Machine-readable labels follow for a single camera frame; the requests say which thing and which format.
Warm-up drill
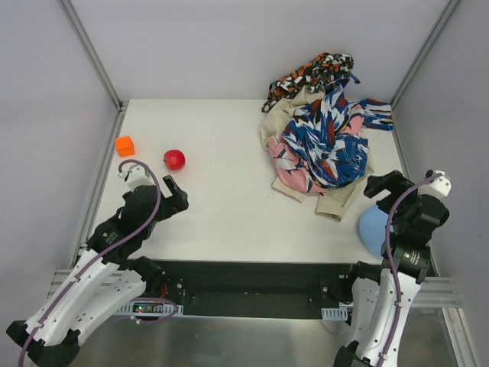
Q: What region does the blue white patterned cloth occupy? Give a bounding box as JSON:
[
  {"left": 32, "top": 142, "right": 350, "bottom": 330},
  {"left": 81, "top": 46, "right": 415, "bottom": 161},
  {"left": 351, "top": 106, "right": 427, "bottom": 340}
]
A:
[{"left": 281, "top": 75, "right": 394, "bottom": 190}]

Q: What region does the beige cloth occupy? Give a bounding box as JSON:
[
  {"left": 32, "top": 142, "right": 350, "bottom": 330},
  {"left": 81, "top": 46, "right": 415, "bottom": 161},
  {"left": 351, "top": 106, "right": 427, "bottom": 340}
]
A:
[{"left": 260, "top": 87, "right": 374, "bottom": 222}]

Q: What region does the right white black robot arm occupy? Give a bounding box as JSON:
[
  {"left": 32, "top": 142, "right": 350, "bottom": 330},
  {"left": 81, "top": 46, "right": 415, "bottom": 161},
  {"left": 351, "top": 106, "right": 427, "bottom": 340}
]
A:
[{"left": 333, "top": 170, "right": 452, "bottom": 366}]

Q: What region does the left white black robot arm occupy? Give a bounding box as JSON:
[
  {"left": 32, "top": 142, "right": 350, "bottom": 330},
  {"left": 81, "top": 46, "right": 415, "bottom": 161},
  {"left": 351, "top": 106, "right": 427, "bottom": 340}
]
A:
[{"left": 6, "top": 175, "right": 189, "bottom": 366}]

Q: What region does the orange black patterned cloth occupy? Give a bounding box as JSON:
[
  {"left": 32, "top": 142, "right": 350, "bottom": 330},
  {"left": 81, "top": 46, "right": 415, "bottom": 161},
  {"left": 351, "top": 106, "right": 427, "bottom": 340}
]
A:
[{"left": 261, "top": 52, "right": 360, "bottom": 112}]

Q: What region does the red apple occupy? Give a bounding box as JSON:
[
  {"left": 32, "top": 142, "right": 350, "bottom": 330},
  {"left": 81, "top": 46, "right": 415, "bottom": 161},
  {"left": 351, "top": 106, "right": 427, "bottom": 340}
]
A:
[{"left": 164, "top": 149, "right": 186, "bottom": 171}]

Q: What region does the light blue plate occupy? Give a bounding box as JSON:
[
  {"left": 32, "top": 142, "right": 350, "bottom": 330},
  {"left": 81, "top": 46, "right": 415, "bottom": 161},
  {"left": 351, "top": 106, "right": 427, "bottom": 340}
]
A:
[{"left": 358, "top": 205, "right": 388, "bottom": 256}]

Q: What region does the orange cube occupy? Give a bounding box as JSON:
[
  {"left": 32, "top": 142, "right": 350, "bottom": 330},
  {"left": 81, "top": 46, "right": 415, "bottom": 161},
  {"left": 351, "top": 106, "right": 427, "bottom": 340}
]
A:
[{"left": 115, "top": 135, "right": 135, "bottom": 158}]

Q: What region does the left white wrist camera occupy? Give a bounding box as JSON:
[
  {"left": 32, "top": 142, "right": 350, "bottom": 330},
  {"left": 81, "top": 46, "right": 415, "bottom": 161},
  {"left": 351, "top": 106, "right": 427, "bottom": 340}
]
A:
[{"left": 118, "top": 164, "right": 154, "bottom": 191}]

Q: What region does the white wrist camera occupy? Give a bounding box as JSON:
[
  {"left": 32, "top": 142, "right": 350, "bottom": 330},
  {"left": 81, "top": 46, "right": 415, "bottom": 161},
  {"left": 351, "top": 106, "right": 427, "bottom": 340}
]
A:
[
  {"left": 420, "top": 170, "right": 452, "bottom": 200},
  {"left": 118, "top": 164, "right": 154, "bottom": 191}
]

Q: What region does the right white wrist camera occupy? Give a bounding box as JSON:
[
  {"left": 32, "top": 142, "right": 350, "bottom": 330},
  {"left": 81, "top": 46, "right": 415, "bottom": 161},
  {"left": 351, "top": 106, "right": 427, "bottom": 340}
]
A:
[{"left": 420, "top": 170, "right": 452, "bottom": 200}]

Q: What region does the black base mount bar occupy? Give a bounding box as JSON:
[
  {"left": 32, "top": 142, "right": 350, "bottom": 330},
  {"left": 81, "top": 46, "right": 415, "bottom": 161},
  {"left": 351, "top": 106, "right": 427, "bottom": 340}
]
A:
[{"left": 133, "top": 259, "right": 436, "bottom": 319}]

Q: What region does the right aluminium frame post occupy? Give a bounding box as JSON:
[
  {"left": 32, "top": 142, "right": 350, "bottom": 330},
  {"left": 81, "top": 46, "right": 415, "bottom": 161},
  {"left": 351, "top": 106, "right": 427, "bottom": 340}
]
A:
[{"left": 390, "top": 0, "right": 463, "bottom": 109}]

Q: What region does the aluminium frame post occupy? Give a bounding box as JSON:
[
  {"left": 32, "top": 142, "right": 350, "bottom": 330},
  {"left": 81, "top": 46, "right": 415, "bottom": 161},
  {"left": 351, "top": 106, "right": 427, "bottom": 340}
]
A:
[
  {"left": 57, "top": 0, "right": 125, "bottom": 112},
  {"left": 390, "top": 0, "right": 463, "bottom": 109}
]

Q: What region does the left aluminium frame post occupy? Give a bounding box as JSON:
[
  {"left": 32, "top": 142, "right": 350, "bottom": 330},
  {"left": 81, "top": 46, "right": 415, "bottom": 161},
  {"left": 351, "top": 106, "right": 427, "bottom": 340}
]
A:
[{"left": 57, "top": 0, "right": 125, "bottom": 112}]

